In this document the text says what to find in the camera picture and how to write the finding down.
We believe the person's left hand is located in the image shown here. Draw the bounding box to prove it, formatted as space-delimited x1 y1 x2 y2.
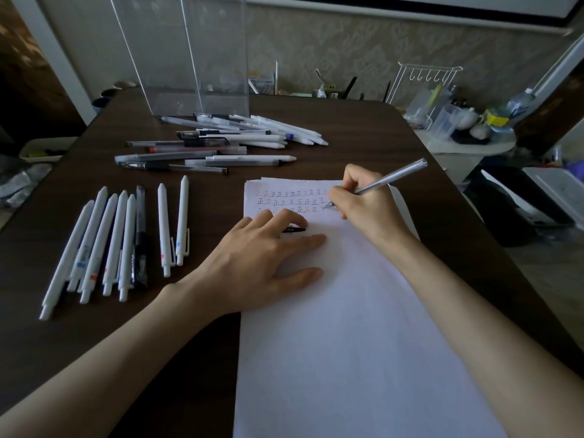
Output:
162 208 327 315

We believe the person's right hand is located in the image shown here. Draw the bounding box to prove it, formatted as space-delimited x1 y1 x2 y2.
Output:
326 164 414 251

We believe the pile of pens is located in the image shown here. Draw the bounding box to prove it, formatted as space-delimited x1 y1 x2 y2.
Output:
114 113 329 175

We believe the stack of white paper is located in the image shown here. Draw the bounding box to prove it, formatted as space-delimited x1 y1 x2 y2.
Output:
232 177 510 438

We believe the person's left forearm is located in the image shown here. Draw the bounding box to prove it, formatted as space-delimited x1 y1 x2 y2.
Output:
0 287 220 438

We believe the person's right forearm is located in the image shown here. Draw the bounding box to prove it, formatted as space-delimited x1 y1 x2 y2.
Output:
388 234 584 438

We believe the clear plastic measuring jug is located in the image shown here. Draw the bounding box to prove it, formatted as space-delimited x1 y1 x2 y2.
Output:
428 104 459 141

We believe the black round tray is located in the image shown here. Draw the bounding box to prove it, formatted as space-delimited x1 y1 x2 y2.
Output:
451 130 492 145

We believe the black bag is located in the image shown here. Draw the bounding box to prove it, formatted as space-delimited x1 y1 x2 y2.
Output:
463 166 575 248

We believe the black router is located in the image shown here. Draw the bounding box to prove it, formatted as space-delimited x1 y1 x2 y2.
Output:
342 76 393 103

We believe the white teapot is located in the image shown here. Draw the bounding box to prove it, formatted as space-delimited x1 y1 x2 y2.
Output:
454 106 479 131

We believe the yellow green container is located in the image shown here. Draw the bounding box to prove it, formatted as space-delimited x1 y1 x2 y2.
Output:
483 109 510 129

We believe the clear plastic bottle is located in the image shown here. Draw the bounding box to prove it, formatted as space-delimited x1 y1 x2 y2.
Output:
505 88 535 120

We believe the group of colourful cups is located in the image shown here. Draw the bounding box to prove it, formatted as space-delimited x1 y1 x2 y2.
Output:
91 80 137 116

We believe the beige plastic bin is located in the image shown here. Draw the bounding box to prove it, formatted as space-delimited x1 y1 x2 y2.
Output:
19 136 78 164

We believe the white wire hook rack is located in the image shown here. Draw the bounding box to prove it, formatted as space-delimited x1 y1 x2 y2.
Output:
385 62 464 132

